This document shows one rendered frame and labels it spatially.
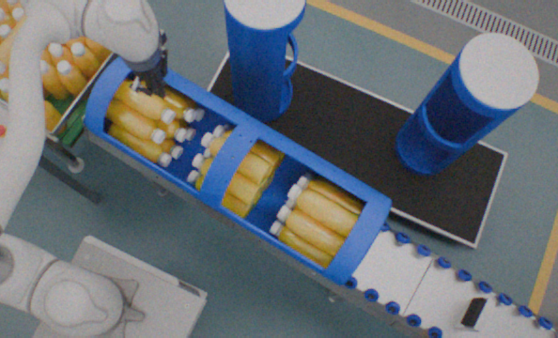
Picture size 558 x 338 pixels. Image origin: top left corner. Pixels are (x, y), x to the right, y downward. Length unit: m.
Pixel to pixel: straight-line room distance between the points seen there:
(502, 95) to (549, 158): 1.29
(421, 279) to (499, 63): 0.76
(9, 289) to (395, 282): 1.09
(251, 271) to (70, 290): 1.41
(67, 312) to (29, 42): 0.61
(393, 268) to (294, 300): 0.96
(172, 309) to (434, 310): 0.80
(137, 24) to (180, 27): 1.99
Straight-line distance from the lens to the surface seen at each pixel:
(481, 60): 1.89
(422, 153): 2.65
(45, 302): 1.33
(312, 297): 2.59
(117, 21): 1.01
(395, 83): 2.93
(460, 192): 2.67
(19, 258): 1.35
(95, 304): 1.32
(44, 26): 1.08
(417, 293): 1.73
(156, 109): 1.53
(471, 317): 1.63
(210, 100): 1.50
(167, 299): 1.53
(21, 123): 0.92
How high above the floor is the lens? 2.58
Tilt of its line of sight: 75 degrees down
